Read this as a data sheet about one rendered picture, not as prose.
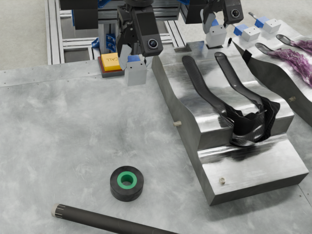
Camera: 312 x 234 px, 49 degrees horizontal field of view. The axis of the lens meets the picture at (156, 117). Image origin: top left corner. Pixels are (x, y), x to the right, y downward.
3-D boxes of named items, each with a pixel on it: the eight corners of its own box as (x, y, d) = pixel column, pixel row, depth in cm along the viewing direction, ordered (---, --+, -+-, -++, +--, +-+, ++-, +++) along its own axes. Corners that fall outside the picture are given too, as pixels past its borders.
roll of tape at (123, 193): (130, 208, 80) (131, 201, 77) (103, 190, 82) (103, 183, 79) (148, 183, 84) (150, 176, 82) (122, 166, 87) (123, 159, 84)
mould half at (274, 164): (151, 67, 111) (155, 33, 101) (222, 58, 118) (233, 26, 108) (209, 206, 82) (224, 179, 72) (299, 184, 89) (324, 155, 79)
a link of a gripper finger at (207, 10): (211, 20, 101) (223, -4, 94) (213, 24, 100) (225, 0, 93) (198, 20, 100) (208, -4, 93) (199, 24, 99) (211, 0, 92)
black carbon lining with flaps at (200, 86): (177, 61, 104) (182, 36, 97) (224, 55, 108) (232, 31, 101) (223, 155, 84) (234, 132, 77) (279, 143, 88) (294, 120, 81)
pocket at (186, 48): (169, 53, 109) (171, 43, 106) (185, 51, 110) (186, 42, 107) (174, 62, 106) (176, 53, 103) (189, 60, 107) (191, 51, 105)
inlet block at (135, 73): (116, 55, 98) (117, 39, 94) (133, 53, 99) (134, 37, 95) (127, 86, 90) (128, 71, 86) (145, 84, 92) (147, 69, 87)
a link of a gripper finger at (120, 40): (129, 54, 86) (139, 25, 81) (130, 58, 85) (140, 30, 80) (111, 52, 84) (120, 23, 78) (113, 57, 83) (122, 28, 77)
